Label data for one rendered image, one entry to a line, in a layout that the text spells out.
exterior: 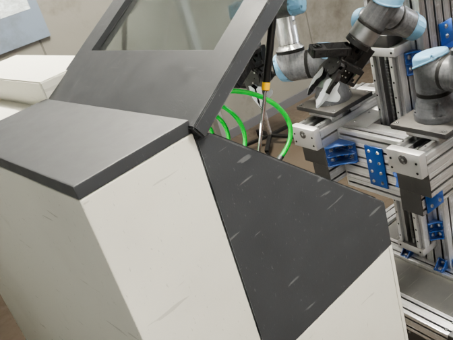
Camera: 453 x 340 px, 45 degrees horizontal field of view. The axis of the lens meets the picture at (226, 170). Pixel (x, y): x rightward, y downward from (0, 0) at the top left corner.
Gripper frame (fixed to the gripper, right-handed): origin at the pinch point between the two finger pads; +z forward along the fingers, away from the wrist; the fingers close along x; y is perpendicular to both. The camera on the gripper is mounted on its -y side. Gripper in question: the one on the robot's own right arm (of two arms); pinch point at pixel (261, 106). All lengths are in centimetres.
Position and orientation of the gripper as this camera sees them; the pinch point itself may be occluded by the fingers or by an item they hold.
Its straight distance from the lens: 193.4
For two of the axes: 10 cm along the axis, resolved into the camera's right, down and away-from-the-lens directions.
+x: -6.6, -1.6, 7.4
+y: 7.0, -4.8, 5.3
